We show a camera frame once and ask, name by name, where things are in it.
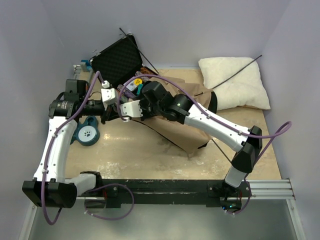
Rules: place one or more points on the white fluffy pillow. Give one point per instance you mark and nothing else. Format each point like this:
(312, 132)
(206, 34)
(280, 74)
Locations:
(257, 103)

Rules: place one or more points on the teal plastic clip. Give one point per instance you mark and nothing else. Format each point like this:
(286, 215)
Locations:
(140, 86)

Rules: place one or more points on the white playing card deck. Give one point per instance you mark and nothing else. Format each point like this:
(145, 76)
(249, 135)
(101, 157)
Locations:
(131, 86)

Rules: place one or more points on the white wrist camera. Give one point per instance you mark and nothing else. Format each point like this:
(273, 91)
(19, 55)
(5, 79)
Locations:
(109, 94)
(131, 110)

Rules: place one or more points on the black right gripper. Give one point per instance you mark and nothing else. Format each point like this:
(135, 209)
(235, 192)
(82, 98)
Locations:
(145, 114)

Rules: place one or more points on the yellow big blind button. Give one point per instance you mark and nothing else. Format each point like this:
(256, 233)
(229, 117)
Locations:
(138, 81)

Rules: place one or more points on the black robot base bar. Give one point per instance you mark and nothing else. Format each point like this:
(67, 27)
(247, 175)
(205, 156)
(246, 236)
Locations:
(208, 192)

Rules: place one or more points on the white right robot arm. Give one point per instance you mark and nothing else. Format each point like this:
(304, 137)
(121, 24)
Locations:
(212, 117)

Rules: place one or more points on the teal double pet bowl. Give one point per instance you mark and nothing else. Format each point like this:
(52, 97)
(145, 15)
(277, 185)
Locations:
(86, 133)

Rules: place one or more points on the orange and teal toy block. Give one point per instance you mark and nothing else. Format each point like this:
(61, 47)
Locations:
(85, 65)

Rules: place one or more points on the beige fabric pet tent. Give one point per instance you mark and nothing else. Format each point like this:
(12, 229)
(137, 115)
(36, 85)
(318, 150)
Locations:
(188, 138)

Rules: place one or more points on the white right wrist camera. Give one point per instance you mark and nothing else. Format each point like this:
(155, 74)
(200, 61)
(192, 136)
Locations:
(131, 110)

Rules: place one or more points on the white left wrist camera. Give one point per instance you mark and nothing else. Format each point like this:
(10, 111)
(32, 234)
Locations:
(109, 94)

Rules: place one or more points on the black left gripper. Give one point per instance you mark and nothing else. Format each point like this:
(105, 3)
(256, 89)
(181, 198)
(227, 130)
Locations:
(111, 112)

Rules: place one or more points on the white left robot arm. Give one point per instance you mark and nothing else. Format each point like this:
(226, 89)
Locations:
(71, 118)

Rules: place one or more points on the red poker chip roll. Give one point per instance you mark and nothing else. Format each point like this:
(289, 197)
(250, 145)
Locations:
(146, 71)

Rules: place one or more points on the black poker chip case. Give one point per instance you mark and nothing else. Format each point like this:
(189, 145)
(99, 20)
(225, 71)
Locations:
(118, 62)

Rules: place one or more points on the purple poker chip roll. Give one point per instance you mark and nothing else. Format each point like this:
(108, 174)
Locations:
(127, 93)

